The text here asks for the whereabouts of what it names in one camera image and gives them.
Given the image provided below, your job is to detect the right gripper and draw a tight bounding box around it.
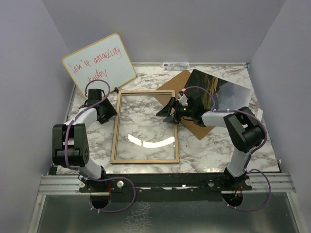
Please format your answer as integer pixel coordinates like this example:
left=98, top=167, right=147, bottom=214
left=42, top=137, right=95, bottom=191
left=156, top=97, right=194, bottom=125

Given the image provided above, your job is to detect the clear acrylic sheet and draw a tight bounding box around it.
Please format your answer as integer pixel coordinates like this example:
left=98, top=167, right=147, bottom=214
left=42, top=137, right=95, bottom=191
left=117, top=95, right=175, bottom=160

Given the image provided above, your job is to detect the landscape photo print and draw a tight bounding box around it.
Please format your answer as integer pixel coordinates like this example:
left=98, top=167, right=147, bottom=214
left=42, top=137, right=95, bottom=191
left=184, top=69, right=253, bottom=112

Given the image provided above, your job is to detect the wooden picture frame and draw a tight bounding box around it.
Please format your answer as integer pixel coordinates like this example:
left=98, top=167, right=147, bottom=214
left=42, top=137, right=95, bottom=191
left=111, top=90, right=179, bottom=164

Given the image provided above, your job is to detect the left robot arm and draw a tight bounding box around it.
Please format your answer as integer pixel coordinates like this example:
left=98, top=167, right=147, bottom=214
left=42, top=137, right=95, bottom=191
left=52, top=89, right=117, bottom=192

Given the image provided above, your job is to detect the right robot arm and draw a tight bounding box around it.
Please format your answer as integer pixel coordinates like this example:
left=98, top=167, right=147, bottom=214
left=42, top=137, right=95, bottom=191
left=156, top=93, right=267, bottom=190

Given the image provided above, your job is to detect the brown backing board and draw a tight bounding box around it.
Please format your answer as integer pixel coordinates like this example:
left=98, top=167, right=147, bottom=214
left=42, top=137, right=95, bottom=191
left=157, top=71, right=213, bottom=140

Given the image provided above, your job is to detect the whiteboard with red writing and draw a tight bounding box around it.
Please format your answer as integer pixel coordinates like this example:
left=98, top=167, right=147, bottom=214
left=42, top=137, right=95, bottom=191
left=62, top=33, right=137, bottom=99

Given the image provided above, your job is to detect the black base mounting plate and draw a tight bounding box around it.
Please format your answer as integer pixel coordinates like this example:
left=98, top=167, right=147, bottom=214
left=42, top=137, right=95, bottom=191
left=79, top=172, right=252, bottom=202

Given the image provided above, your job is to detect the aluminium rail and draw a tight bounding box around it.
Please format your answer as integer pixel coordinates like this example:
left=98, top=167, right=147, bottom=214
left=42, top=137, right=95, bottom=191
left=37, top=173, right=296, bottom=195

